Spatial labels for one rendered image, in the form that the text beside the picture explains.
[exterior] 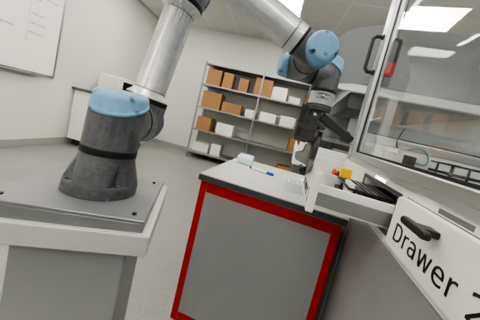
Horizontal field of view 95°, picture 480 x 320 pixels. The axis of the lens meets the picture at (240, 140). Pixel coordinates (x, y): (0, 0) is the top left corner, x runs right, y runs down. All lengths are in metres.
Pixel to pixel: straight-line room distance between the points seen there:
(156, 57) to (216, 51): 4.68
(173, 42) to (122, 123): 0.28
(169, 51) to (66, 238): 0.48
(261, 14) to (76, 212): 0.54
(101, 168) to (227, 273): 0.70
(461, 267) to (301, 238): 0.57
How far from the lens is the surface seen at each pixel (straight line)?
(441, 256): 0.48
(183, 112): 5.31
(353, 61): 1.63
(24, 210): 0.53
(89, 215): 0.49
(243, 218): 0.93
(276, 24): 0.57
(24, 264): 0.61
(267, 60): 5.11
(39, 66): 3.95
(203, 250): 1.04
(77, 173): 0.55
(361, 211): 0.65
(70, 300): 0.63
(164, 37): 0.68
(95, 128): 0.53
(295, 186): 1.00
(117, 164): 0.54
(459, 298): 0.45
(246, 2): 0.58
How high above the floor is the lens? 1.01
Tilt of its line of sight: 5 degrees down
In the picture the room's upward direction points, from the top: 14 degrees clockwise
